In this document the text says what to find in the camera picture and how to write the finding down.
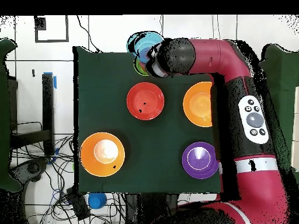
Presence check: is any purple plastic bowl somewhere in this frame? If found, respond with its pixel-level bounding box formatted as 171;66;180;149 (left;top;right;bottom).
182;141;220;180

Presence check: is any large orange plastic bowl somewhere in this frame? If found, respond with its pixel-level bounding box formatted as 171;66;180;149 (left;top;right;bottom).
79;132;126;177
182;81;213;128

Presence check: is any tangle of cables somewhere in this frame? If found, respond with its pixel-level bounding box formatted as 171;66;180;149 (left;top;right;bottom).
10;135;127;224

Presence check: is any black office chair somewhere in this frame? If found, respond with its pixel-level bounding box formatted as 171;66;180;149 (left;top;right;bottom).
10;158;50;187

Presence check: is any dark green table cloth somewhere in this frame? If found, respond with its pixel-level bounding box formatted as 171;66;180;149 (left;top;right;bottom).
72;45;222;195

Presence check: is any blue plastic bowl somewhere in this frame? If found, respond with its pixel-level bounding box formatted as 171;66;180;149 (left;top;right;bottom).
126;31;163;64

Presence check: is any black metal frame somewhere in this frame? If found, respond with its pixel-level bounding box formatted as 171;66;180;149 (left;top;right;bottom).
9;72;55;157

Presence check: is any black power strip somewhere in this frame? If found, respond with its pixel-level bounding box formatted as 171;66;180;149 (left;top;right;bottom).
65;186;91;221

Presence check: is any green cloth covered table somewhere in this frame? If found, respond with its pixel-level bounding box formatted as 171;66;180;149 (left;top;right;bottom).
259;44;299;150
0;38;22;193

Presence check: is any green plastic bowl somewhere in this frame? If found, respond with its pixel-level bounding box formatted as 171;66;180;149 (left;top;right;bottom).
133;58;150;76

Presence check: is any thin black cable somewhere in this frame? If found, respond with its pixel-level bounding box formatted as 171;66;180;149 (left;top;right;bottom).
76;15;102;53

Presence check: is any red plastic bowl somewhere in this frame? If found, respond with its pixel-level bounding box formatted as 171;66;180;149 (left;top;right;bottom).
126;82;165;121

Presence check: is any blue plastic cup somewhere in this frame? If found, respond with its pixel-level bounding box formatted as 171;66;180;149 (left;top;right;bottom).
88;192;107;209

